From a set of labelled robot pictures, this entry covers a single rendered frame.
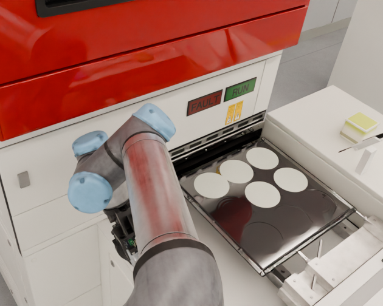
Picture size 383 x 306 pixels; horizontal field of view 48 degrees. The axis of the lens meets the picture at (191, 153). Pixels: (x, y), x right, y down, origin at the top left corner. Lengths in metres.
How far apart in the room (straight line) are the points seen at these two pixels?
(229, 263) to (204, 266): 0.68
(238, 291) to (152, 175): 0.58
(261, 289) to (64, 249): 0.52
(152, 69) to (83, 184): 0.30
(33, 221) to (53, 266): 0.21
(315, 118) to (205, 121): 0.41
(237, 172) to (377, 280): 0.47
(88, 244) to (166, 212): 0.74
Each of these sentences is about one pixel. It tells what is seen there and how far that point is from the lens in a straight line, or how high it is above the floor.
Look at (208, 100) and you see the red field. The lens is 1.16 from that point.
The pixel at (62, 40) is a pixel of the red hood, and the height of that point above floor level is 1.39.
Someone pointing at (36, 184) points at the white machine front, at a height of 1.05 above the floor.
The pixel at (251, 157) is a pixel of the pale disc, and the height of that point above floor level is 0.90.
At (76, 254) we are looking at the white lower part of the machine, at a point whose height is 0.73.
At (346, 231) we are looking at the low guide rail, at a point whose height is 0.85.
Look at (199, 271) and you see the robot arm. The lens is 0.46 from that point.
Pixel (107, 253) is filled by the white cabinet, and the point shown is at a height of 0.75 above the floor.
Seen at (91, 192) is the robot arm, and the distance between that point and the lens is 0.75.
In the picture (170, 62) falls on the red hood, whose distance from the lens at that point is 0.93.
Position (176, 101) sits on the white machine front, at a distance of 1.08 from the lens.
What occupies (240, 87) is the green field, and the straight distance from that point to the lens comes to 1.23.
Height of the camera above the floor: 1.75
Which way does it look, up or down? 41 degrees down
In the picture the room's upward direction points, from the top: 8 degrees clockwise
